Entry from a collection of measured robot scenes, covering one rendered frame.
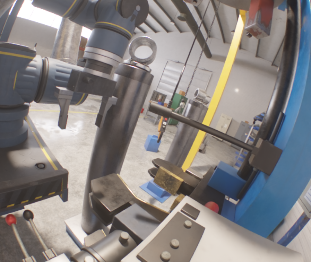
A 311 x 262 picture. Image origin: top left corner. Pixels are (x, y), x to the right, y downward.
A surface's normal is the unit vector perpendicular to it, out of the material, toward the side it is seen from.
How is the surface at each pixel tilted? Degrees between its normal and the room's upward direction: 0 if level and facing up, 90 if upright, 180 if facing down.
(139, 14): 90
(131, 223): 0
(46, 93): 112
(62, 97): 90
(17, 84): 96
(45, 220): 0
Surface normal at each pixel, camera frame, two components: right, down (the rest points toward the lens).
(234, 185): -0.51, 0.03
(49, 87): 0.77, 0.52
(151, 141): 0.31, 0.36
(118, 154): 0.61, 0.42
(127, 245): 0.66, -0.62
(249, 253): 0.35, -0.91
